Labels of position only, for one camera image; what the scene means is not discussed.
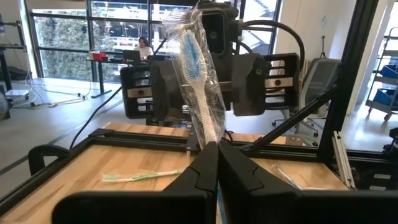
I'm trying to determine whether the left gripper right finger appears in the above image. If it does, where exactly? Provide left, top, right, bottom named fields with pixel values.
left=218, top=140, right=398, bottom=224

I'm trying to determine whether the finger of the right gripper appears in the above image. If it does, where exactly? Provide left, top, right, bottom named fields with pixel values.
left=231, top=53, right=269, bottom=118
left=150, top=59, right=185, bottom=121

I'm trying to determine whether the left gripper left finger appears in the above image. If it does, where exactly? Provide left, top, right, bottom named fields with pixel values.
left=51, top=141, right=219, bottom=224

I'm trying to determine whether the purple toothbrush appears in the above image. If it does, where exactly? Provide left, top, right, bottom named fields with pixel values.
left=269, top=164, right=305, bottom=191

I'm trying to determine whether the blue-bristled toothbrush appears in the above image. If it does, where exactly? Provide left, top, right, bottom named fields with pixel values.
left=161, top=7, right=227, bottom=150

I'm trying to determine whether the green-bristled toothbrush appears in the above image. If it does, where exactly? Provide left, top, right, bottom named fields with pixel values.
left=101, top=169, right=185, bottom=184

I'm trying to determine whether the black laptop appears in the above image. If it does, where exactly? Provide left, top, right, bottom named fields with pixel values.
left=122, top=49, right=142, bottom=65

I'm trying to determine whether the black-legged desk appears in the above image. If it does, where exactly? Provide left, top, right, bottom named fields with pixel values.
left=85, top=57, right=167, bottom=100

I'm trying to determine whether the person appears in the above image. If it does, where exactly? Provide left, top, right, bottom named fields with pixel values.
left=133, top=36, right=155, bottom=62

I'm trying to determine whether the grey office chair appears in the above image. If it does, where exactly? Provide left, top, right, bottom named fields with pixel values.
left=271, top=57, right=342, bottom=147

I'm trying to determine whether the black tripod stand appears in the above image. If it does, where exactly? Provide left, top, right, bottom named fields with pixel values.
left=319, top=35, right=328, bottom=60

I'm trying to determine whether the silver aluminium extrusion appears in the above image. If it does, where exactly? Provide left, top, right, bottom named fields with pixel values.
left=331, top=130, right=358, bottom=190

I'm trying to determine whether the white box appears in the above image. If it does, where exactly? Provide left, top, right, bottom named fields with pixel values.
left=4, top=89, right=30, bottom=101

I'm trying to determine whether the cart with blue bins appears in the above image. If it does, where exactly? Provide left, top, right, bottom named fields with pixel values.
left=365, top=26, right=398, bottom=123

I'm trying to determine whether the black aluminium table frame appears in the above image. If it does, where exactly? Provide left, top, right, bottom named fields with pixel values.
left=0, top=0, right=398, bottom=217

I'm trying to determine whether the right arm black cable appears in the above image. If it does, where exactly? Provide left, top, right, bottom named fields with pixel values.
left=68, top=37, right=169, bottom=151

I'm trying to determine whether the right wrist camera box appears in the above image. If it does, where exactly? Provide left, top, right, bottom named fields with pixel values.
left=198, top=1, right=241, bottom=58

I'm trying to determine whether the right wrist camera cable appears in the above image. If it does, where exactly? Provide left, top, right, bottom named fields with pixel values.
left=238, top=19, right=306, bottom=71

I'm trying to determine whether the black window frame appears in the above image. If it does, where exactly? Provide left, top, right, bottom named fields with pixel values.
left=26, top=0, right=282, bottom=83

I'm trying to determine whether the black frame hook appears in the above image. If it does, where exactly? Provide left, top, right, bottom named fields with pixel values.
left=27, top=144, right=71, bottom=177

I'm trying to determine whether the black desk frame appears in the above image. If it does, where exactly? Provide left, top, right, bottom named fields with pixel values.
left=0, top=20, right=28, bottom=93

